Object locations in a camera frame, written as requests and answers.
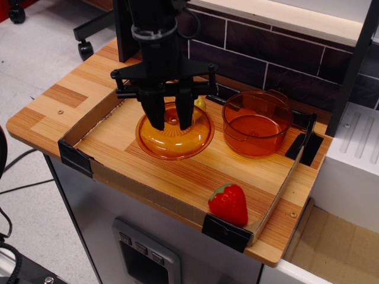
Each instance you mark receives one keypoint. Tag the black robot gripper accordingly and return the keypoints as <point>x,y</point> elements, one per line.
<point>164,71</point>

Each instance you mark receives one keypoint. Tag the orange transparent pot lid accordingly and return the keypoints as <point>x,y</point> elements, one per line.
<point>172,143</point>

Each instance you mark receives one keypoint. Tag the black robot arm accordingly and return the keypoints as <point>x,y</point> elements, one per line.
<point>153,15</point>

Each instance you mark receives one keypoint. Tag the orange transparent plastic pot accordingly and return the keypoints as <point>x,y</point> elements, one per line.
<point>255,123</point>

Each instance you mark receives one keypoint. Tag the yellow toy potato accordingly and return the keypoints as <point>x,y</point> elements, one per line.
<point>200,103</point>

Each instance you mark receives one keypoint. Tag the black office chair base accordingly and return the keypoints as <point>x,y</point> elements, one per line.
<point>90,28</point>

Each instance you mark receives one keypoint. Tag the red toy strawberry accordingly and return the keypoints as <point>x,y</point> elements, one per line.
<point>228,202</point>

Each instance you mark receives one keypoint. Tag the light wooden shelf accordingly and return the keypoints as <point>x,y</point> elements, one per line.
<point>303,21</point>

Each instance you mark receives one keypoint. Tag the cardboard fence with black tape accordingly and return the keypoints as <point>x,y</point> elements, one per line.
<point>102,146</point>

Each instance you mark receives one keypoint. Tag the grey oven control panel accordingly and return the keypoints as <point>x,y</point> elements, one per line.
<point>145,259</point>

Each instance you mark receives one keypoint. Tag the black caster wheel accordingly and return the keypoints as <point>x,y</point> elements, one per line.
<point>17,14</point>

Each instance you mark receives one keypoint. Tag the white toy sink unit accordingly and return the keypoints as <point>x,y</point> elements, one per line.
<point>347,184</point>

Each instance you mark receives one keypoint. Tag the black vertical post left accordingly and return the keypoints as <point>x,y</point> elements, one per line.
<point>127,45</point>

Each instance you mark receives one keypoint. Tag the black vertical post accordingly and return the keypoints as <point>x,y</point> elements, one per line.
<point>369,28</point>
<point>127,45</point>

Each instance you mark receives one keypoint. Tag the black vertical post right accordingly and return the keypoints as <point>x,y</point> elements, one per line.
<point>369,28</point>

